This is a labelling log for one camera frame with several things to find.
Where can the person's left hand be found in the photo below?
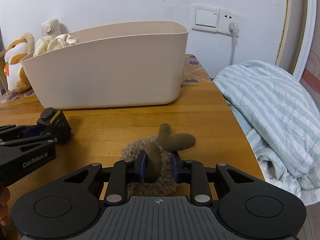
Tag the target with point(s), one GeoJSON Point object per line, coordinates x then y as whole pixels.
{"type": "Point", "coordinates": [8, 230]}

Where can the white wall switch socket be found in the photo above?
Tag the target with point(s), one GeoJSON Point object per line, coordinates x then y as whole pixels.
{"type": "Point", "coordinates": [215, 20]}

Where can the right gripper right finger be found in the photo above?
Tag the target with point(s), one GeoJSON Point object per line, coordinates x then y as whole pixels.
{"type": "Point", "coordinates": [193, 173]}

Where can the orange white hamster plush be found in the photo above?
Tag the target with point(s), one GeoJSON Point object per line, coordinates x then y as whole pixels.
{"type": "Point", "coordinates": [16, 78]}

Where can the dark brown square bottle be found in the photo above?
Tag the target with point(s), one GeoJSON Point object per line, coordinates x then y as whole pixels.
{"type": "Point", "coordinates": [53, 121]}

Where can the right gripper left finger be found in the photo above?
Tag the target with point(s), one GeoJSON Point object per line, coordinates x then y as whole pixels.
{"type": "Point", "coordinates": [123, 173]}

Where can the cream thermos bottle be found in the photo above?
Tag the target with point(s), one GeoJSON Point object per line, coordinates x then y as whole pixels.
{"type": "Point", "coordinates": [51, 28]}

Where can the cream white scrunchie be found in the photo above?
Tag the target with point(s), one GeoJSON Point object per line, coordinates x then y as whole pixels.
{"type": "Point", "coordinates": [50, 43]}

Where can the floral purple table mat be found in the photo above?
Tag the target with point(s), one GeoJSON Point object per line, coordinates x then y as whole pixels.
{"type": "Point", "coordinates": [193, 71]}

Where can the striped light blue blanket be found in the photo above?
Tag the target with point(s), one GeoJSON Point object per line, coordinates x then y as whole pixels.
{"type": "Point", "coordinates": [280, 121]}

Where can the brown fuzzy plush scrunchie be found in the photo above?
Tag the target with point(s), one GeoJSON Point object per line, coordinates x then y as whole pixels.
{"type": "Point", "coordinates": [159, 180]}

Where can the beige plastic storage bin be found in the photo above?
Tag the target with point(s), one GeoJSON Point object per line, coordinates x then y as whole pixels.
{"type": "Point", "coordinates": [114, 65]}

